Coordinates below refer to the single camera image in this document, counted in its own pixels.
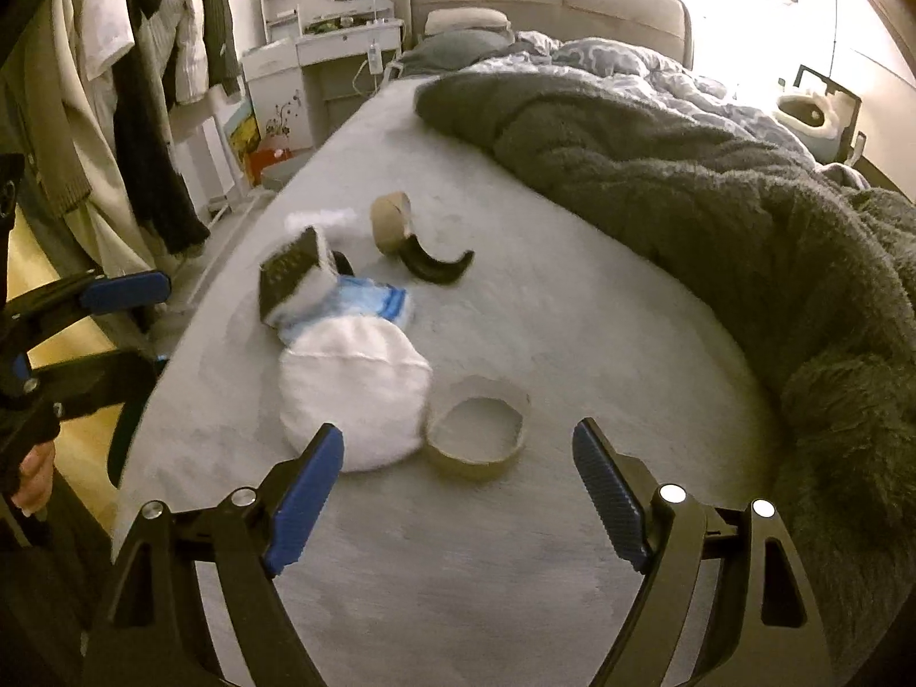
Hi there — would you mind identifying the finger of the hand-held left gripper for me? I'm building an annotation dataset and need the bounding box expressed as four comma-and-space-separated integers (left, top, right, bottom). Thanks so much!
0, 268, 173, 348
14, 352, 171, 489

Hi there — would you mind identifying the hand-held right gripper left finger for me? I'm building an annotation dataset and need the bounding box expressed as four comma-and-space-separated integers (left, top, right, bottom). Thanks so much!
78, 422, 346, 687

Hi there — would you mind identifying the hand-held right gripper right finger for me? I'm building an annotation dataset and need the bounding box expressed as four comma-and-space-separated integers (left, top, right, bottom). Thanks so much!
571, 417, 838, 687

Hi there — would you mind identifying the white padded pouch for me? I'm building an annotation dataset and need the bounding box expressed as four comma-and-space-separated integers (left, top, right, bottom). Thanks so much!
276, 313, 434, 475

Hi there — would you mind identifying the wide cardboard ring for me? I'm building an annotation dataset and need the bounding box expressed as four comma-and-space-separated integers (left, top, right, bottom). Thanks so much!
425, 374, 532, 480

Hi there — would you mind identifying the black curved peel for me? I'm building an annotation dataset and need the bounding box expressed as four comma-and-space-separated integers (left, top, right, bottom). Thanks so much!
401, 229, 476, 287

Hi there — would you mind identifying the cardboard tape core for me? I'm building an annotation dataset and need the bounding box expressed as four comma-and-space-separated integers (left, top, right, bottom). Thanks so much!
370, 190, 414, 257

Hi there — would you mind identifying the person's left forearm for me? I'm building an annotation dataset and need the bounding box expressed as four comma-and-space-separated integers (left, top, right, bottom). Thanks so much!
0, 476, 119, 687

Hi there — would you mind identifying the person's left hand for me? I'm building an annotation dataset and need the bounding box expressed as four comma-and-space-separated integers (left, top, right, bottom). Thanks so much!
10, 438, 57, 516

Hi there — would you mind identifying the beige hanging coat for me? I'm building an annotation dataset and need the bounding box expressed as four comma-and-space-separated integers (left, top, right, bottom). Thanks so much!
14, 0, 155, 287

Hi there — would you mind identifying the black hanging garment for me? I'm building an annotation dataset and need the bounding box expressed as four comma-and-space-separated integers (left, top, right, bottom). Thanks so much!
113, 0, 212, 255

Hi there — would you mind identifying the white clothes rack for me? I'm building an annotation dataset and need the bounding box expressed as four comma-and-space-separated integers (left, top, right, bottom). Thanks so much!
168, 96, 240, 219

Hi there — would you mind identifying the yellow picture board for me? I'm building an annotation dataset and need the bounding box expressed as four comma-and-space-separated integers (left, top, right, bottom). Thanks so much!
224, 101, 263, 183

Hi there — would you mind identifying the red box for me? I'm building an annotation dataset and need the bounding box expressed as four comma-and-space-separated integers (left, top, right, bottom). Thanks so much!
247, 145, 296, 185

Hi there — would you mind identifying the white quilted jacket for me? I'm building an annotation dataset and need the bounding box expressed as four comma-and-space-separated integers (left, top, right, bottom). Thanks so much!
153, 0, 212, 105

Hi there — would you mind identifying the white hanging garment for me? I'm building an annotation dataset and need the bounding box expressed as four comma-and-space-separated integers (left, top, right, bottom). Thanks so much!
75, 0, 140, 83

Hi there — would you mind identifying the dark hanging garment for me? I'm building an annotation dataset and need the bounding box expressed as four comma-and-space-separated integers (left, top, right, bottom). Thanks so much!
196, 0, 242, 96

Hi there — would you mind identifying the white dressing table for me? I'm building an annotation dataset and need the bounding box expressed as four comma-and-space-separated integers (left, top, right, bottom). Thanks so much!
242, 0, 406, 191

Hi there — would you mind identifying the grey fluffy blanket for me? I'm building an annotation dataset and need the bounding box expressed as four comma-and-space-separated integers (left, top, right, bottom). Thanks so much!
413, 72, 916, 666

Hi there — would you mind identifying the grey pillow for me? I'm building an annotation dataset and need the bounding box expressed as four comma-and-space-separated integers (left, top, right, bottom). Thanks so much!
402, 30, 518, 76

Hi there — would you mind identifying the patterned grey duvet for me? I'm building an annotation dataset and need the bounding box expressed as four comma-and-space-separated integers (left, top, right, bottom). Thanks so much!
458, 30, 870, 191

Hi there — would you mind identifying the white plush bowl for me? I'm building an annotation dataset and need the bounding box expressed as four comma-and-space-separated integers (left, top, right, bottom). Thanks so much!
774, 88, 844, 162

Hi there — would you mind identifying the beige pillow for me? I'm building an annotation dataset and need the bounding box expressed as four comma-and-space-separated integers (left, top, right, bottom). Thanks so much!
425, 7, 511, 38

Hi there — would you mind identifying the white charger cable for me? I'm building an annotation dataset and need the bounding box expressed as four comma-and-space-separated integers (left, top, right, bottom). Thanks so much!
352, 43, 391, 97

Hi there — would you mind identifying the black frame stand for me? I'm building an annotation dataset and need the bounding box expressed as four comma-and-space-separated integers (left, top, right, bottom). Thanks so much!
793, 63, 868, 167

